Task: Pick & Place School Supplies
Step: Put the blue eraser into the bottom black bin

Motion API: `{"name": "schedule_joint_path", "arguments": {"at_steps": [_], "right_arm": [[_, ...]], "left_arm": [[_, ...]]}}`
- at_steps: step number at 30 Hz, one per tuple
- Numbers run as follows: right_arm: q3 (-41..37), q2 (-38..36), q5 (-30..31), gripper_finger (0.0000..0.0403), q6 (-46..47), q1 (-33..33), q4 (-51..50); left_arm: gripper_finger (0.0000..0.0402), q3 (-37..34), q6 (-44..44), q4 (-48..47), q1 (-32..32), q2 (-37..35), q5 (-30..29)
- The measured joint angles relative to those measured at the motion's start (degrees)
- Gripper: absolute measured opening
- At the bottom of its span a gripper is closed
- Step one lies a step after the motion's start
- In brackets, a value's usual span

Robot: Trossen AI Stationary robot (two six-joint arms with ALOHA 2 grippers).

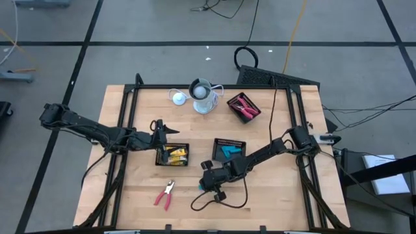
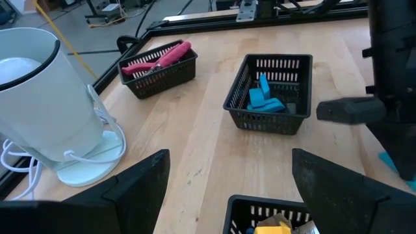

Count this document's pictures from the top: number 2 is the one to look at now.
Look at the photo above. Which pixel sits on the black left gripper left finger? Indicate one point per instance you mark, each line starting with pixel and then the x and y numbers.
pixel 136 195

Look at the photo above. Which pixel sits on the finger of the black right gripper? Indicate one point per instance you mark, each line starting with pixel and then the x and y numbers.
pixel 399 146

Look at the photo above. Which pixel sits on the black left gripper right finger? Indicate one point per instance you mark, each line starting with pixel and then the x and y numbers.
pixel 341 201

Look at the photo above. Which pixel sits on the blue eraser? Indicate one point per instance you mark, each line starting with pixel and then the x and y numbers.
pixel 273 106
pixel 264 86
pixel 256 97
pixel 388 161

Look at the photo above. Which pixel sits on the black plastic mesh basket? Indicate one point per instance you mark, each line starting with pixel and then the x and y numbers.
pixel 240 211
pixel 162 81
pixel 266 125

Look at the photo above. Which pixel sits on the white cylindrical lamp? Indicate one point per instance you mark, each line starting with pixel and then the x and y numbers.
pixel 48 113

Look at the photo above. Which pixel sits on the grey equipment stand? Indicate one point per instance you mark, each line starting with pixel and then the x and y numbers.
pixel 107 8

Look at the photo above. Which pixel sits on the silver mounting bracket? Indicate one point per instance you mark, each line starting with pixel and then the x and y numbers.
pixel 247 9

